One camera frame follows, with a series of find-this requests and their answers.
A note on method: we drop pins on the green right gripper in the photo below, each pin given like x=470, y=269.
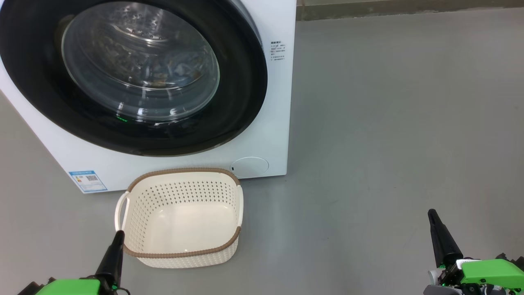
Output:
x=487, y=272

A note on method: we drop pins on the white front-load washing machine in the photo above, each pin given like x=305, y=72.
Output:
x=266, y=123

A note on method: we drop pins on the black round glass washer door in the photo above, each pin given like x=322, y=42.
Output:
x=37, y=90

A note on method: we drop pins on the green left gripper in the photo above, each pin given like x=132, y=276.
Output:
x=69, y=287

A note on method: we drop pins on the perforated steel washer drum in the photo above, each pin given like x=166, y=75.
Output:
x=135, y=49

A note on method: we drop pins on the round white filter cover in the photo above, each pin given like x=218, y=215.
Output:
x=250, y=167

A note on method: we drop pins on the small printed text label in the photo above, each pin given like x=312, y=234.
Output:
x=278, y=51

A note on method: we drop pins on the blue energy label sticker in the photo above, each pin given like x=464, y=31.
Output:
x=88, y=181

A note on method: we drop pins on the cream perforated basket brown rim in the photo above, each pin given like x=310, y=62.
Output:
x=180, y=192

